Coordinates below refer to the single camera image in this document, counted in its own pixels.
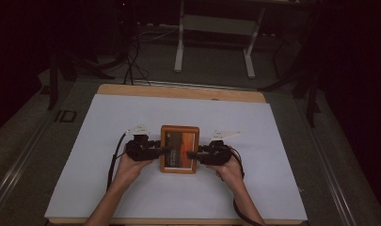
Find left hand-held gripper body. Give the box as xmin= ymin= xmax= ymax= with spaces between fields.
xmin=125 ymin=125 xmax=156 ymax=163

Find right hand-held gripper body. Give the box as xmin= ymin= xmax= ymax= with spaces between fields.
xmin=200 ymin=130 xmax=242 ymax=167

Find wooden photo frame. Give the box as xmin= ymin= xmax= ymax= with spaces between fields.
xmin=159 ymin=124 xmax=200 ymax=174

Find person's left hand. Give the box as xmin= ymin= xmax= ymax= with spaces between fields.
xmin=115 ymin=152 xmax=154 ymax=190

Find person's right hand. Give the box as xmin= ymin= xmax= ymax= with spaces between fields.
xmin=206 ymin=154 xmax=246 ymax=193

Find white paper sheet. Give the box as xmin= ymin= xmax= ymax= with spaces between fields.
xmin=44 ymin=93 xmax=309 ymax=221

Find black metal stand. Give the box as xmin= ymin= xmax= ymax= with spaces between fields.
xmin=46 ymin=46 xmax=61 ymax=111
xmin=259 ymin=37 xmax=324 ymax=128

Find white power strip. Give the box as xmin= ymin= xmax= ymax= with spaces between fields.
xmin=137 ymin=22 xmax=181 ymax=32

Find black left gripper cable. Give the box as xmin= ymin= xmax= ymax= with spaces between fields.
xmin=105 ymin=132 xmax=130 ymax=192

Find aluminium rail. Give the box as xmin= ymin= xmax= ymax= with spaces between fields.
xmin=299 ymin=93 xmax=359 ymax=226
xmin=0 ymin=119 xmax=53 ymax=218
xmin=132 ymin=79 xmax=259 ymax=92

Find black floor cables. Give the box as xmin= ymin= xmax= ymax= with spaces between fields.
xmin=122 ymin=29 xmax=152 ymax=87

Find white metal desk frame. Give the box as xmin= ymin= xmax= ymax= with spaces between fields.
xmin=173 ymin=0 xmax=267 ymax=79

